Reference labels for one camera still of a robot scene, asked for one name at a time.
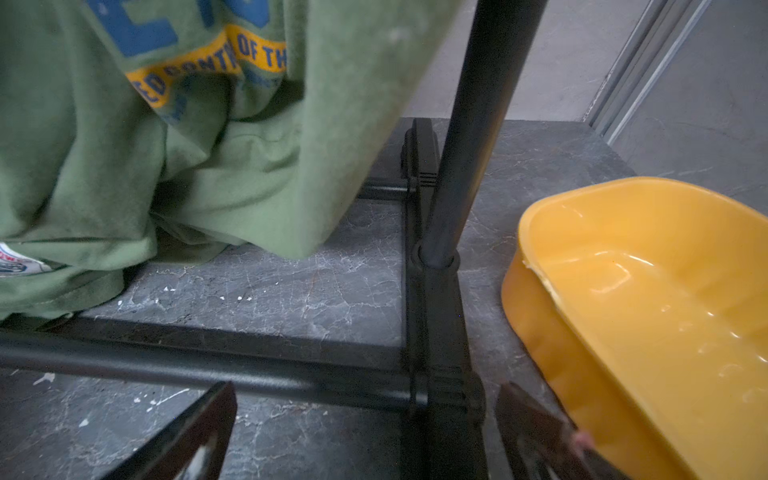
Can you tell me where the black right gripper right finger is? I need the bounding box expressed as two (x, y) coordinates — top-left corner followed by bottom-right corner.
(495, 382), (627, 479)

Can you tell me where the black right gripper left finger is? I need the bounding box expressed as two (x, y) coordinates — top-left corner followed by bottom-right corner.
(105, 382), (237, 479)

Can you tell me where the green printed tank top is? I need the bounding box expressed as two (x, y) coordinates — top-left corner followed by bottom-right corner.
(1, 1), (459, 326)

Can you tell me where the black clothes rack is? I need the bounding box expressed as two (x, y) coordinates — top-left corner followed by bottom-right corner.
(1, 1), (545, 479)

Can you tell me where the small yellow plastic tray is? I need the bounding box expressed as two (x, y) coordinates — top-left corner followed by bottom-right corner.
(501, 177), (767, 479)

